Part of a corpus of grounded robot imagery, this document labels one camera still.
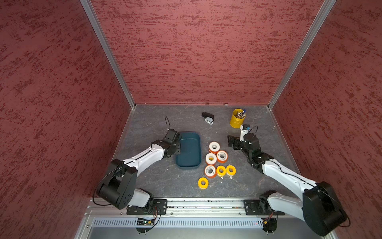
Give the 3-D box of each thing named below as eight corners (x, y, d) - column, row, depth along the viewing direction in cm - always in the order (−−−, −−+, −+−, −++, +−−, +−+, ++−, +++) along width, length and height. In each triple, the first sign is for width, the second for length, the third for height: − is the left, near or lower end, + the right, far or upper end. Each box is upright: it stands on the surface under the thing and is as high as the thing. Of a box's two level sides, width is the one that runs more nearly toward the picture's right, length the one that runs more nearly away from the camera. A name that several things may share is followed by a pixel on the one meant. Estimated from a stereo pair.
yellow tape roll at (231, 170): (226, 176, 87) (227, 174, 85) (225, 166, 91) (225, 164, 89) (236, 176, 87) (237, 174, 85) (234, 166, 91) (235, 164, 89)
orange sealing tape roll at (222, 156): (217, 163, 90) (217, 161, 87) (216, 152, 94) (216, 150, 92) (227, 163, 90) (228, 161, 87) (226, 152, 94) (226, 150, 92)
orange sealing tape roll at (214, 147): (206, 151, 96) (206, 148, 93) (211, 143, 100) (212, 139, 97) (215, 156, 94) (215, 153, 91) (220, 147, 98) (221, 144, 95)
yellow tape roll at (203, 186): (198, 189, 82) (198, 188, 80) (198, 178, 86) (198, 177, 84) (208, 189, 82) (209, 188, 80) (208, 178, 86) (208, 177, 84)
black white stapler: (210, 126, 111) (210, 122, 107) (200, 116, 116) (200, 113, 113) (216, 121, 113) (217, 117, 110) (206, 112, 119) (206, 109, 116)
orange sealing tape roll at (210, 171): (204, 178, 85) (205, 176, 82) (204, 167, 89) (204, 165, 87) (216, 178, 85) (217, 176, 82) (215, 167, 89) (216, 165, 87)
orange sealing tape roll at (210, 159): (205, 165, 90) (205, 163, 86) (204, 155, 94) (205, 153, 91) (216, 165, 90) (217, 163, 87) (215, 155, 94) (216, 153, 91)
